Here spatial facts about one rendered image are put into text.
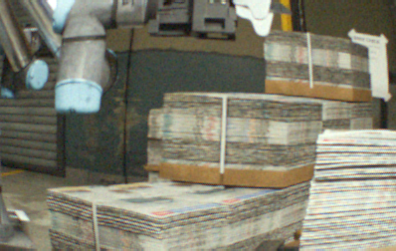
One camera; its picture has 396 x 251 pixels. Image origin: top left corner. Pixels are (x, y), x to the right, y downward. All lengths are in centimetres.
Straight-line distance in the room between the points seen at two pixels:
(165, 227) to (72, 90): 80
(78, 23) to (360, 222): 53
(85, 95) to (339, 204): 40
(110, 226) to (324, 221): 83
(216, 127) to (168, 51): 674
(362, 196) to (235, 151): 125
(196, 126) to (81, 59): 138
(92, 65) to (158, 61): 806
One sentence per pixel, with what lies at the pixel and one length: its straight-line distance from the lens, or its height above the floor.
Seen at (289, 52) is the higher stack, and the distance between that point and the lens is 309.
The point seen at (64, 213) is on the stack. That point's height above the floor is 77.
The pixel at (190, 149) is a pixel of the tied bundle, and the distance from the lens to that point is 257.
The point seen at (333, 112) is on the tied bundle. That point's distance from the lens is 278.
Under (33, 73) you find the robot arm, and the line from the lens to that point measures 203.
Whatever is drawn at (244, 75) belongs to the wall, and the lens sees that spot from 909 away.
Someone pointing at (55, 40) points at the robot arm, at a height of 117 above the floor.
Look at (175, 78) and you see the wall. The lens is 922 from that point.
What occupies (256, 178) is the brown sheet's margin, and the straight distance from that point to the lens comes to 248.
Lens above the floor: 112
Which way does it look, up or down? 3 degrees down
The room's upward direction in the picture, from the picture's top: 2 degrees clockwise
